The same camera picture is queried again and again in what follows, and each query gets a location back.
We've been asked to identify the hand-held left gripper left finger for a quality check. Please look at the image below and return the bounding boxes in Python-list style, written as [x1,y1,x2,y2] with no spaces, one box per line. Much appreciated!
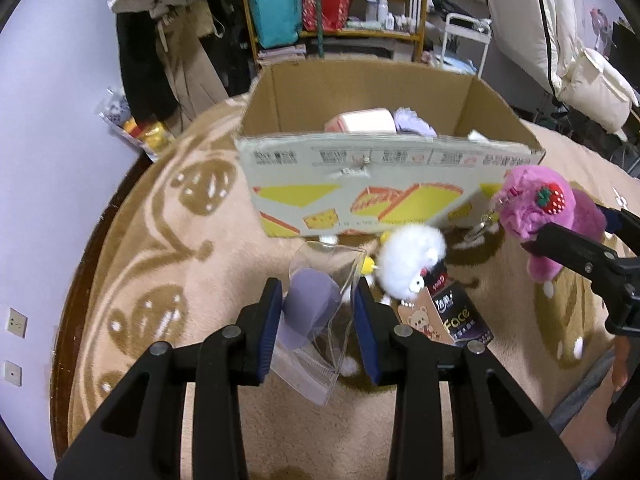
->
[52,276,285,480]

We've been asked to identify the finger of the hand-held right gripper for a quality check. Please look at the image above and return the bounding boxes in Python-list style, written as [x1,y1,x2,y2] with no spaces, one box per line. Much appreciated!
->
[595,204,640,235]
[520,222,621,281]

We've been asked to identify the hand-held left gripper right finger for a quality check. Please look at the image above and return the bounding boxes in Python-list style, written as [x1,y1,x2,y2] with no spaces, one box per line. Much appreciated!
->
[351,276,583,480]

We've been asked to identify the purple makeup sponge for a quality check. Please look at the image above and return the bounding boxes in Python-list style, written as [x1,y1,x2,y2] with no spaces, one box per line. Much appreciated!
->
[279,267,343,348]

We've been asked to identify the pink plush strawberry toy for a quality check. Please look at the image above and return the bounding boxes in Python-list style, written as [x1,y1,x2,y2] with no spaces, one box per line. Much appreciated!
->
[465,164,608,281]

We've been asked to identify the clear packet with purple sponge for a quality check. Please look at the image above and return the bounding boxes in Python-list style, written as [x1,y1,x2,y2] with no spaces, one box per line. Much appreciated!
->
[272,241,368,406]

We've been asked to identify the printed cardboard box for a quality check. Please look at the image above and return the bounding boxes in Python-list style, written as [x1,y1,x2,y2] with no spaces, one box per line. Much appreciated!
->
[234,57,546,238]

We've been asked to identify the purple-haired plush doll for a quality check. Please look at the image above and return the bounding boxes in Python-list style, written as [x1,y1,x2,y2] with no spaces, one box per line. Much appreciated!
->
[394,106,437,137]

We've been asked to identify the pale pink soft pack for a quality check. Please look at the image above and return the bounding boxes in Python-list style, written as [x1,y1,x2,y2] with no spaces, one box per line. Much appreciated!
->
[324,109,397,134]

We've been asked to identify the person's right forearm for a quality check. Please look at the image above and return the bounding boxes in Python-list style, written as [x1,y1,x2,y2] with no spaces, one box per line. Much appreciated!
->
[547,347,640,480]

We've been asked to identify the person's right hand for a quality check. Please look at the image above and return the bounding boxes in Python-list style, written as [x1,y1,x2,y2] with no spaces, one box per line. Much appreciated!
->
[612,332,633,392]

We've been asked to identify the brown bear card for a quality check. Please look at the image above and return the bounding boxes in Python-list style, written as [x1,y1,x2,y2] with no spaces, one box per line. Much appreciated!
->
[397,290,456,346]

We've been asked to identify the yellow plush toy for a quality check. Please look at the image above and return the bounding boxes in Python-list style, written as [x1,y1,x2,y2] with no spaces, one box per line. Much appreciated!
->
[361,231,392,278]

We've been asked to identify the white fluffy plush toy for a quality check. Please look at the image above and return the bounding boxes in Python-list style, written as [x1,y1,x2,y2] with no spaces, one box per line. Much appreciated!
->
[375,225,447,306]

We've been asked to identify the dark tissue packet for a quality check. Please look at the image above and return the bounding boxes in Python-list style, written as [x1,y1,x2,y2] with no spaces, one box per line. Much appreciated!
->
[427,265,496,348]

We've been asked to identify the dark flat screen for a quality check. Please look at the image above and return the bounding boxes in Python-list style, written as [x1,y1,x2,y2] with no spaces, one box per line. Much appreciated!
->
[611,17,640,106]

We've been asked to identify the pink desk fan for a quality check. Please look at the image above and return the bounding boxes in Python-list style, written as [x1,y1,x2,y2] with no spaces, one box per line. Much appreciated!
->
[589,7,613,56]

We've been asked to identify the snack bag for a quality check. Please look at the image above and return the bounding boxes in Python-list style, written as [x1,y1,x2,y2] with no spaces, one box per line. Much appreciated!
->
[97,87,176,162]

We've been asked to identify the white trolley cart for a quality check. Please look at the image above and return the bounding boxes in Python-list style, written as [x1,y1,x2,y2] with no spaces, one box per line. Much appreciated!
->
[430,0,493,78]

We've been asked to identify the hanging coats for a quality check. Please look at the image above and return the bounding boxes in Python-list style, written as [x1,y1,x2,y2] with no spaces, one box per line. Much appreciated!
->
[152,0,231,121]

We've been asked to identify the wooden shelf unit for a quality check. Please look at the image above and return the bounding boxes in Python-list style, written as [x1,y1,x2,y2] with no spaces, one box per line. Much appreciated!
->
[234,0,431,73]

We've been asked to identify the narrow stack of books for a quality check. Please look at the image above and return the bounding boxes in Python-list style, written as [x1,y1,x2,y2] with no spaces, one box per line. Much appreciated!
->
[257,44,307,64]

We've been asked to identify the black hanging garment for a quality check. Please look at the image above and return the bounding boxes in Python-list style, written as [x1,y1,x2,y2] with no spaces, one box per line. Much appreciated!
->
[205,0,251,98]

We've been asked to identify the dark hanging coat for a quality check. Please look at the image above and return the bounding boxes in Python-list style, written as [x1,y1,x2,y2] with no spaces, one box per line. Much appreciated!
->
[116,7,178,123]

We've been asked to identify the row of white bottles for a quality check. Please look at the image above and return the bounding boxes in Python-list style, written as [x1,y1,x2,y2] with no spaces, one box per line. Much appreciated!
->
[365,0,418,31]

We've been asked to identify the teal gift bag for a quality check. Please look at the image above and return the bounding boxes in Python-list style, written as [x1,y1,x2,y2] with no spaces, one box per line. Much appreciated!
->
[237,0,304,50]

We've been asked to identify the green pole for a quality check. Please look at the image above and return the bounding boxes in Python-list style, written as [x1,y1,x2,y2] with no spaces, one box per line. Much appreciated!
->
[314,0,326,60]

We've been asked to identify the red gift bag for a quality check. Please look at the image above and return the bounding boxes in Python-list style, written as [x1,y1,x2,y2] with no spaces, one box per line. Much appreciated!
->
[299,0,357,32]

